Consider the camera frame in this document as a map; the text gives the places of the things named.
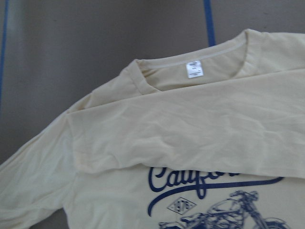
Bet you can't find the cream long-sleeve printed shirt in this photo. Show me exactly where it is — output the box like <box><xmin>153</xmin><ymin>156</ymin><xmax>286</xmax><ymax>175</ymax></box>
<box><xmin>0</xmin><ymin>29</ymin><xmax>305</xmax><ymax>229</ymax></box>

